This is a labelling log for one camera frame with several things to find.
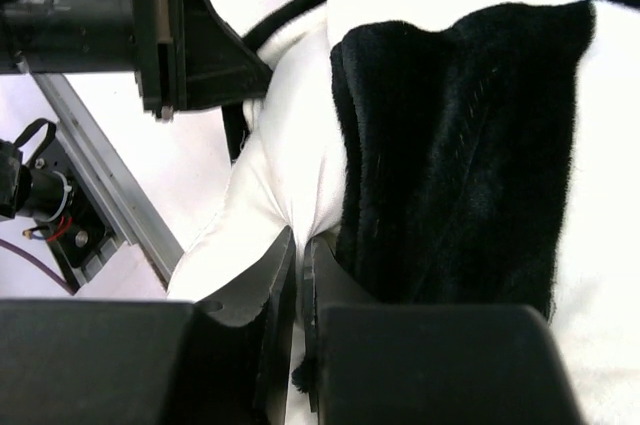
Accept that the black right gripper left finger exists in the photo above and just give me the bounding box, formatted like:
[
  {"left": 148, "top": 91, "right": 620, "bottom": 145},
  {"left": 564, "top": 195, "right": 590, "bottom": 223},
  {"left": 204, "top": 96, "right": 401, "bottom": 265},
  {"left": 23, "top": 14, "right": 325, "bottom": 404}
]
[{"left": 1, "top": 229, "right": 295, "bottom": 424}]

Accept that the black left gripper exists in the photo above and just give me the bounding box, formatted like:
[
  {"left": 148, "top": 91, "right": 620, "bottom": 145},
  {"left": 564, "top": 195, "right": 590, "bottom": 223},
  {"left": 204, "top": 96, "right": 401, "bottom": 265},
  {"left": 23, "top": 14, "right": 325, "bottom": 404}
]
[{"left": 131, "top": 0, "right": 272, "bottom": 120}]

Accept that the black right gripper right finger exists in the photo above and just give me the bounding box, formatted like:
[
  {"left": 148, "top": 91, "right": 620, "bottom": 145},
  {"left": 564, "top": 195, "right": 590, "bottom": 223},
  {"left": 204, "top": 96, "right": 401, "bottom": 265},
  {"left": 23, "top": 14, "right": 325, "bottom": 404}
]
[{"left": 303, "top": 237, "right": 582, "bottom": 424}]

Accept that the black white checkered pillowcase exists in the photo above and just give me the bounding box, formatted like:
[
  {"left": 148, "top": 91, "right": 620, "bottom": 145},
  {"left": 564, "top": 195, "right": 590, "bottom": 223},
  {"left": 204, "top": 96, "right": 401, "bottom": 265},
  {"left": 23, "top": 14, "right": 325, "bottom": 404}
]
[{"left": 319, "top": 0, "right": 639, "bottom": 424}]

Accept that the white pillow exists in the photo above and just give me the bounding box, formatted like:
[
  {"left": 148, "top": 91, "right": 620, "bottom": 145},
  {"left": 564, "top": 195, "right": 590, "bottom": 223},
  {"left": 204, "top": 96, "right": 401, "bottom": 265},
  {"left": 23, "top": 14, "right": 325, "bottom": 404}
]
[{"left": 168, "top": 25, "right": 346, "bottom": 305}]

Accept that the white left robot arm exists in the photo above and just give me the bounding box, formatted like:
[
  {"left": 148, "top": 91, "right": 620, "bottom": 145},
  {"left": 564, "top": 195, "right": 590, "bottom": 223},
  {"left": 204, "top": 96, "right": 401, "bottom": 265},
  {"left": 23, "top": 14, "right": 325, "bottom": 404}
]
[{"left": 1, "top": 0, "right": 271, "bottom": 120}]

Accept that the aluminium table edge rail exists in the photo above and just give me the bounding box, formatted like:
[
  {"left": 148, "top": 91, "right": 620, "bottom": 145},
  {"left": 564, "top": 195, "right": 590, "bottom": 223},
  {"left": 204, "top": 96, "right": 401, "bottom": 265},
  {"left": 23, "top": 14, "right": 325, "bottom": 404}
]
[{"left": 33, "top": 74, "right": 183, "bottom": 283}]

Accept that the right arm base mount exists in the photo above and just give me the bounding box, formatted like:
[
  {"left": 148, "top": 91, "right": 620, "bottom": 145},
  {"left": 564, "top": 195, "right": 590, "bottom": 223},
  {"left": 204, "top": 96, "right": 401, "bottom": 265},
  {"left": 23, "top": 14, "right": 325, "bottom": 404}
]
[{"left": 1, "top": 118, "right": 115, "bottom": 296}]

